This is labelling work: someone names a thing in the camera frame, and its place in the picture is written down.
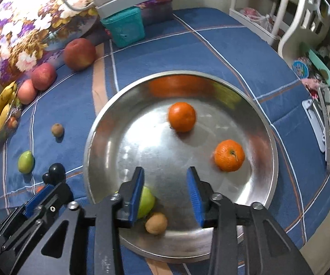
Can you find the plastic bag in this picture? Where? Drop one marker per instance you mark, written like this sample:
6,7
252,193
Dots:
257,17

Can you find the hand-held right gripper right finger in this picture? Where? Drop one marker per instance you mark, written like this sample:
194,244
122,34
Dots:
193,196

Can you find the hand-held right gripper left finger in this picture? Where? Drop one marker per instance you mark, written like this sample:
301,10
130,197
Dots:
137,187

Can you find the teal plastic basket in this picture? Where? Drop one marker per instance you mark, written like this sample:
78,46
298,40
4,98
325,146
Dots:
123,28

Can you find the small black plum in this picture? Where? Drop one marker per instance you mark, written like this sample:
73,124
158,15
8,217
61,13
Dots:
47,178

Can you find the floral painting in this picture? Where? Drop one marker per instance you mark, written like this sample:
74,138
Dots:
30,25

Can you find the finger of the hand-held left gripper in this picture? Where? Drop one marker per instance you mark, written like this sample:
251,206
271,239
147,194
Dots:
37,202

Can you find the white desk lamp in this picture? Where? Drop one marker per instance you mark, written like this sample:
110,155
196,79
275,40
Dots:
116,1

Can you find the orange tangerine with stem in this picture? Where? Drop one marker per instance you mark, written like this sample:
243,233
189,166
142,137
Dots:
229,155

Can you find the purple box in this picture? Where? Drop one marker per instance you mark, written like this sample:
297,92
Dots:
157,9

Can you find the blue plaid cloth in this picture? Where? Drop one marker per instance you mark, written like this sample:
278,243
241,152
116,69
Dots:
167,45

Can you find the round steel plate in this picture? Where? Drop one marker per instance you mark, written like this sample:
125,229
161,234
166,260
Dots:
142,149

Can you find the green jujube fruit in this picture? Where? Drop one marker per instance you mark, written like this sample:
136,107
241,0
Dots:
147,203
26,161

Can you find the teal box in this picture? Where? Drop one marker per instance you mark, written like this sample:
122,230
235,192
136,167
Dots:
325,70

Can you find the small brown kiwi fruit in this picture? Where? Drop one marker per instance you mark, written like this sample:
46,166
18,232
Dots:
57,129

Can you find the pink apple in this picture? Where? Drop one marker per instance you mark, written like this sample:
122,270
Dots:
26,91

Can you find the round blue tin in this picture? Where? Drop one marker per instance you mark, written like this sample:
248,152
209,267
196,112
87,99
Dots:
301,67

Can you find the large red apple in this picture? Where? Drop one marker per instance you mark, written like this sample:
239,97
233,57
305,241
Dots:
80,53

